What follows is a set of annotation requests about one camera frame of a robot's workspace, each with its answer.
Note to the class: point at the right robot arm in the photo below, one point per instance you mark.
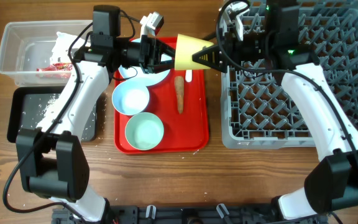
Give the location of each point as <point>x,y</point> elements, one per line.
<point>333,184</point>

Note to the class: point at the grey dishwasher rack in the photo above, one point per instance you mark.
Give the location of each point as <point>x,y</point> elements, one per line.
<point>257,114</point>

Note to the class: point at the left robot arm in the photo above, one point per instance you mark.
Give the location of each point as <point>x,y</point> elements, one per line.
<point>51,161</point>

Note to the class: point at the white tissue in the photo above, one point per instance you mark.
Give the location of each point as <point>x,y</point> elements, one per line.
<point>60,50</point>

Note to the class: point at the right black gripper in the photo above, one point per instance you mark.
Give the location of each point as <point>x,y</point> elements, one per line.
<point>214,51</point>

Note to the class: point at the orange carrot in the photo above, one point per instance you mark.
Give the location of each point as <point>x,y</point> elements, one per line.
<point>179,90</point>

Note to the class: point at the red serving tray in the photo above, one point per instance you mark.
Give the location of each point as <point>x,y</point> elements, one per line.
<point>183,132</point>

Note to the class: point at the light green small bowl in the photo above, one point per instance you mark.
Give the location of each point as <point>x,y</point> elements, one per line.
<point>144,131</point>

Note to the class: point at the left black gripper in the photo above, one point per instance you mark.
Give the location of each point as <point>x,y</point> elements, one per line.
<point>149,52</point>

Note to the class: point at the light blue rice bowl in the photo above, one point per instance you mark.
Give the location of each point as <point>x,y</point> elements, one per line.
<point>130,97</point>

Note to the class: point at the white plastic spoon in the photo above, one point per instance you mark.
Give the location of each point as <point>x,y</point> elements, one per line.
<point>188,76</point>

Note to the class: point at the large light blue plate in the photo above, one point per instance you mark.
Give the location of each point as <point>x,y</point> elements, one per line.
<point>130,68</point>

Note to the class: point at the black waste tray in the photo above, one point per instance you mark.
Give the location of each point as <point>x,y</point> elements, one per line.
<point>26,108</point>

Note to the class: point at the red snack wrapper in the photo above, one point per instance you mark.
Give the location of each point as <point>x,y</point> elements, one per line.
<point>56,70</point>

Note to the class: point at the yellow plastic cup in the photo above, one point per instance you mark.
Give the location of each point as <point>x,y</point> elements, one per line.
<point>185,48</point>

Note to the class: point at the clear plastic waste bin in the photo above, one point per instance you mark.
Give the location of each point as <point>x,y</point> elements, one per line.
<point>27,46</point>

